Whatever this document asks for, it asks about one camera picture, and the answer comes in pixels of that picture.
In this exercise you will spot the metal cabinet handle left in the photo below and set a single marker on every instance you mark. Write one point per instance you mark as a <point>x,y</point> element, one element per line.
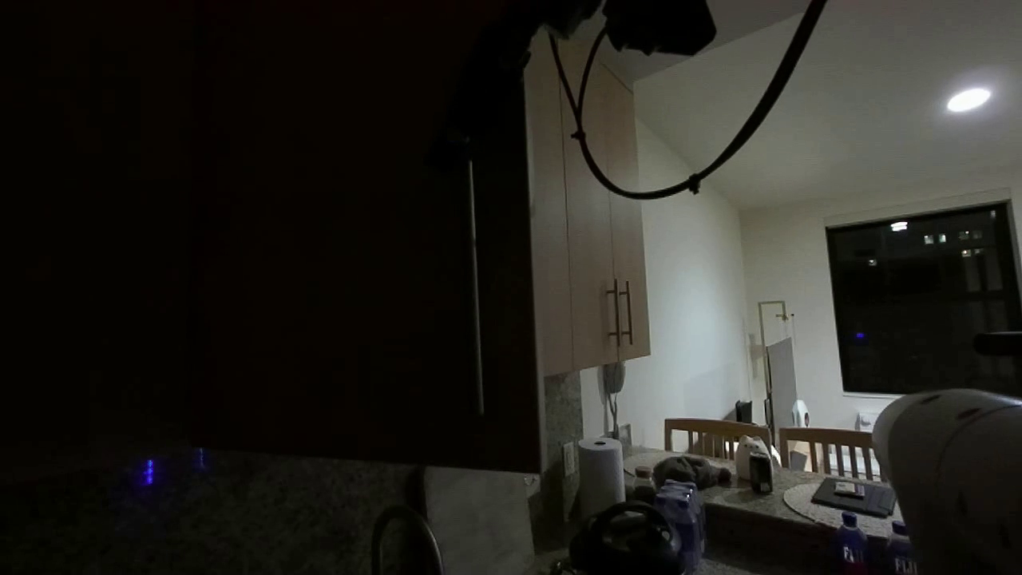
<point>476,292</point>

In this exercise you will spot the metal faucet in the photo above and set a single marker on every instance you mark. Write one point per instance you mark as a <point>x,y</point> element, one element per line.
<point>404,545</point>

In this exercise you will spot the blue water bottle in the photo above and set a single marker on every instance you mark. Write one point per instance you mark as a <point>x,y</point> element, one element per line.
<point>850,545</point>

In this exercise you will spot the wooden chair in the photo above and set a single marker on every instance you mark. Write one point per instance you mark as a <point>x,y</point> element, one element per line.
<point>714,436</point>
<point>833,453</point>

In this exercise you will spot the wooden cabinet door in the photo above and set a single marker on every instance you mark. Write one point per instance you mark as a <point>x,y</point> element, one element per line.
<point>240,226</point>

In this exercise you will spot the wooden chair right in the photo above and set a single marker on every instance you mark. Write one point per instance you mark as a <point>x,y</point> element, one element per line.
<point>833,453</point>

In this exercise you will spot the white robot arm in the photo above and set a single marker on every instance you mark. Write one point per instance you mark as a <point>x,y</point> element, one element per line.
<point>957,466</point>

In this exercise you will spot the paper towel roll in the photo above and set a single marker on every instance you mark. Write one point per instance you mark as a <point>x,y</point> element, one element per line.
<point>598,473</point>

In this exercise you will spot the round ceiling light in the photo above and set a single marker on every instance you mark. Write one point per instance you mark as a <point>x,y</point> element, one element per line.
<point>969,101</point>

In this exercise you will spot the wooden chair left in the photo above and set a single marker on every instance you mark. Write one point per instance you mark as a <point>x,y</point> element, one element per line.
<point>714,436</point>

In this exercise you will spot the dark window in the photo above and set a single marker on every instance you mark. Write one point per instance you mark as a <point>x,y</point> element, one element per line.
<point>914,292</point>

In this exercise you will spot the far wooden cabinet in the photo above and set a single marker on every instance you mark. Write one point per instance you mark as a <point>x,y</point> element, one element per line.
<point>589,258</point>

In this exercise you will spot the round table mat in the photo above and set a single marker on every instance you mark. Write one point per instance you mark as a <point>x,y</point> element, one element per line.
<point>835,497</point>

